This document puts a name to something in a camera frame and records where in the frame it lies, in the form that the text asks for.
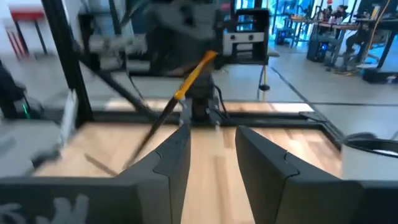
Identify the black paintbrush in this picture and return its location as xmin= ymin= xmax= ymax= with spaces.
xmin=124 ymin=49 xmax=218 ymax=170

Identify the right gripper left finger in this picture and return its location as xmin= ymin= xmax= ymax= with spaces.
xmin=119 ymin=124 xmax=192 ymax=224

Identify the person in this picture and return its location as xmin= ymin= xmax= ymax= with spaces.
xmin=331 ymin=3 xmax=351 ymax=19

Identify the white spot lamp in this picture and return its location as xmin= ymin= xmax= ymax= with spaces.
xmin=340 ymin=132 xmax=398 ymax=182

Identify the black equipment cart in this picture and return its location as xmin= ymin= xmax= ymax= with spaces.
xmin=222 ymin=7 xmax=271 ymax=65

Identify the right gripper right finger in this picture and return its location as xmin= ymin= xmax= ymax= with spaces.
xmin=235 ymin=125 xmax=364 ymax=224

